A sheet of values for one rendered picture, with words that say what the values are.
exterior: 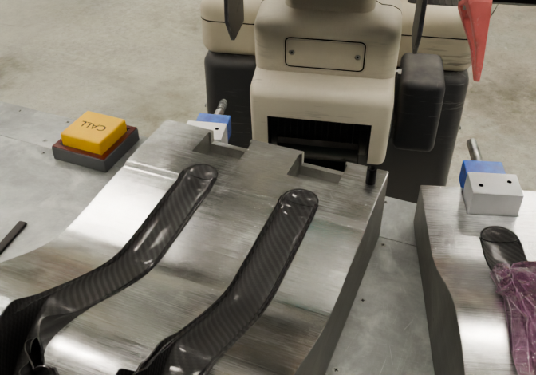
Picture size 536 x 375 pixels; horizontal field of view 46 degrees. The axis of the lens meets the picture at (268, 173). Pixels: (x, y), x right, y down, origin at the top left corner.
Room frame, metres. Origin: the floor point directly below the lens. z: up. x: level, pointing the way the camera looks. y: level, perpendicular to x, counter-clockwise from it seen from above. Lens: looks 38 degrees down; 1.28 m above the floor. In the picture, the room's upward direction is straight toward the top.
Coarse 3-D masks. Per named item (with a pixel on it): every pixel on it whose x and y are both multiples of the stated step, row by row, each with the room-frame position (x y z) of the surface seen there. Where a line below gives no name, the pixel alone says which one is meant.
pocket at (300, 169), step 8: (296, 160) 0.53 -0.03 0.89; (296, 168) 0.53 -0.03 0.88; (304, 168) 0.54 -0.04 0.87; (312, 168) 0.54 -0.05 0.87; (320, 168) 0.54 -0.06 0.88; (328, 168) 0.54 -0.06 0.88; (296, 176) 0.54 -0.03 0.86; (304, 176) 0.54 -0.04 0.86; (312, 176) 0.54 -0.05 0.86; (320, 176) 0.53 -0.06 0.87; (328, 176) 0.53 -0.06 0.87; (336, 176) 0.53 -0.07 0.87; (328, 184) 0.52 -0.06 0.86; (336, 184) 0.52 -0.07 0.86
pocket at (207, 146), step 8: (208, 136) 0.58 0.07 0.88; (200, 144) 0.57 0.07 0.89; (208, 144) 0.58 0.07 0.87; (216, 144) 0.58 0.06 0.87; (224, 144) 0.58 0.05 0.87; (200, 152) 0.56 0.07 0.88; (208, 152) 0.58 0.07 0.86; (216, 152) 0.58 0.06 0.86; (224, 152) 0.58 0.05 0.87; (232, 152) 0.57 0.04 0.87; (240, 152) 0.57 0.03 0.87; (232, 160) 0.57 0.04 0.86
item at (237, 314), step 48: (192, 192) 0.49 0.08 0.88; (288, 192) 0.48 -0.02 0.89; (144, 240) 0.42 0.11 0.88; (288, 240) 0.42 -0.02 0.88; (96, 288) 0.34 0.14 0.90; (240, 288) 0.36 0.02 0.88; (0, 336) 0.27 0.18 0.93; (48, 336) 0.27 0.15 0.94; (192, 336) 0.29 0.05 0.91; (240, 336) 0.29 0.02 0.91
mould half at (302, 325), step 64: (192, 128) 0.59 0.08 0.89; (128, 192) 0.48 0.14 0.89; (256, 192) 0.48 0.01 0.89; (320, 192) 0.48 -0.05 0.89; (384, 192) 0.50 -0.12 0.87; (64, 256) 0.39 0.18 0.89; (192, 256) 0.40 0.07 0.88; (320, 256) 0.39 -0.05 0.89; (128, 320) 0.29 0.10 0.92; (192, 320) 0.31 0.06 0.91; (320, 320) 0.32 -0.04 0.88
